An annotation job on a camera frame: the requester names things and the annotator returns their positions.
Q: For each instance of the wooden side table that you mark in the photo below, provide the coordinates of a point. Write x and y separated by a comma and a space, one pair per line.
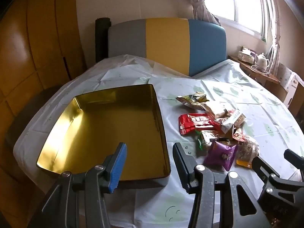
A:
270, 82

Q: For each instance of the clear orange-edged nut packet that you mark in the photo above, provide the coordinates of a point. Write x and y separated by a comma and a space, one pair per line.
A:
248, 150

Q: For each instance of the tissue box on side table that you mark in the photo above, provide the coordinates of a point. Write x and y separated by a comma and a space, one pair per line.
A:
247, 55

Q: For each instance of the white teapot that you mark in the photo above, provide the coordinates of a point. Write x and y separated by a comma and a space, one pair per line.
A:
261, 61

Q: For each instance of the small shiny red snack packet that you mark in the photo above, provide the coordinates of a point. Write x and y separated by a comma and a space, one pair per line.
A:
237, 134

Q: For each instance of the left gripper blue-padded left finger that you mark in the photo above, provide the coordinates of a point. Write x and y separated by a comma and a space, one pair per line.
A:
60, 207

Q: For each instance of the yellow green snack packet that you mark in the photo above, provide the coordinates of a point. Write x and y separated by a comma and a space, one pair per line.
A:
193, 100

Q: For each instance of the large red snack packet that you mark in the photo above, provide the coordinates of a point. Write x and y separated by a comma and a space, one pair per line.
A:
188, 123

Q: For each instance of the white long snack stick packet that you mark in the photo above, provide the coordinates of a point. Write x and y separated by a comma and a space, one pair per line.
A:
236, 118

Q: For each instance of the purple snack packet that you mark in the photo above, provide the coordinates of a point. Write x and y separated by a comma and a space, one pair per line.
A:
221, 155

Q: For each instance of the white green-patterned tablecloth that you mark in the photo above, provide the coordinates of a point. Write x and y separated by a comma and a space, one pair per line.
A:
227, 88

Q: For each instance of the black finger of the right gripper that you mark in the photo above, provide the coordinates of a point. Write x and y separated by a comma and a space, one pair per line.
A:
294, 159

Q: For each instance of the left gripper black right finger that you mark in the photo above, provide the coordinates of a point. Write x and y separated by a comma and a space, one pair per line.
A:
239, 208

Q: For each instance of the gold rectangular tin tray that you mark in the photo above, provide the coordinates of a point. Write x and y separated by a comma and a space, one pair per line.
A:
93, 124

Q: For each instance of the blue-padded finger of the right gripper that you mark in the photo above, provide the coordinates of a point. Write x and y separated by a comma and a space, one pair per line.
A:
279, 197

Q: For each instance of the black rolled mat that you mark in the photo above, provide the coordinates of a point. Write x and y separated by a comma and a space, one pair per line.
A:
102, 26

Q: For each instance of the beige sesame pastry packet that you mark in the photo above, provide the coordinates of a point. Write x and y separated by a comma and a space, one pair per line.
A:
216, 109

